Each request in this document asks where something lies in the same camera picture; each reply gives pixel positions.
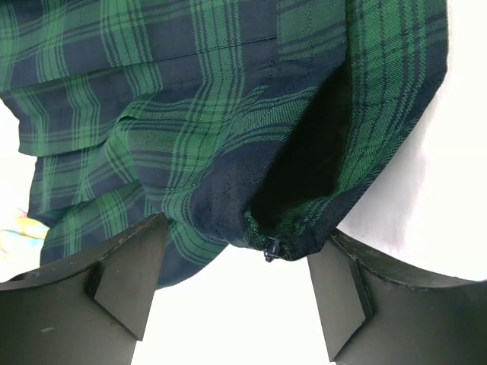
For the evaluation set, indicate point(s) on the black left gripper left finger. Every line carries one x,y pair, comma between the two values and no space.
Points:
90,308

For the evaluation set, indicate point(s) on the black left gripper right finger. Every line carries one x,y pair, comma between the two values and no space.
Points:
375,309

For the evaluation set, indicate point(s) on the pastel floral skirt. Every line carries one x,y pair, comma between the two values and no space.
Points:
22,238

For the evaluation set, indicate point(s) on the dark green plaid skirt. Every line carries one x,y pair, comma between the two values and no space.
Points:
256,124

